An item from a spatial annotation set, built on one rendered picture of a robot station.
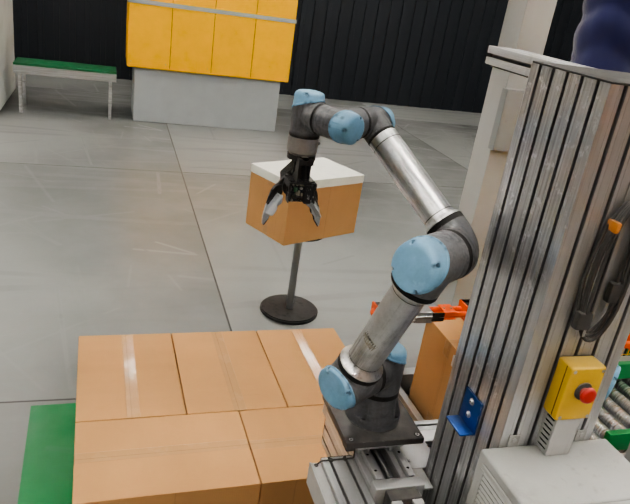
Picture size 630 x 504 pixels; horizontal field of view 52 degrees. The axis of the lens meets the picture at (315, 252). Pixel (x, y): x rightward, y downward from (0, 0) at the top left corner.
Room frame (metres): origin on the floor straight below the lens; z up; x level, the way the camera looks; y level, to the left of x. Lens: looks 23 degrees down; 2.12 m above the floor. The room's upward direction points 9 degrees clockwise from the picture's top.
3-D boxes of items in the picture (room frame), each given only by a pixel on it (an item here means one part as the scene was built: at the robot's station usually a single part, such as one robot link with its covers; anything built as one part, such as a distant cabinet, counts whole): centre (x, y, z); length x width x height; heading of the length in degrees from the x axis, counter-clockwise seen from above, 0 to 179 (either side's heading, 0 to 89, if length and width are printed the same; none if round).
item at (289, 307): (3.98, 0.12, 0.31); 0.40 x 0.40 x 0.62
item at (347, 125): (1.53, -0.02, 1.82); 0.11 x 0.11 x 0.08; 49
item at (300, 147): (1.58, 0.07, 1.74); 0.08 x 0.08 x 0.05
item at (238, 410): (2.18, 0.23, 0.34); 1.20 x 1.00 x 0.40; 111
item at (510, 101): (3.26, -0.87, 1.62); 0.20 x 0.05 x 0.30; 111
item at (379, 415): (1.51, -0.23, 1.09); 0.15 x 0.15 x 0.10
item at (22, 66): (8.65, 3.60, 0.32); 1.25 x 0.50 x 0.64; 109
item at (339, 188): (3.98, 0.12, 0.82); 0.60 x 0.40 x 0.40; 134
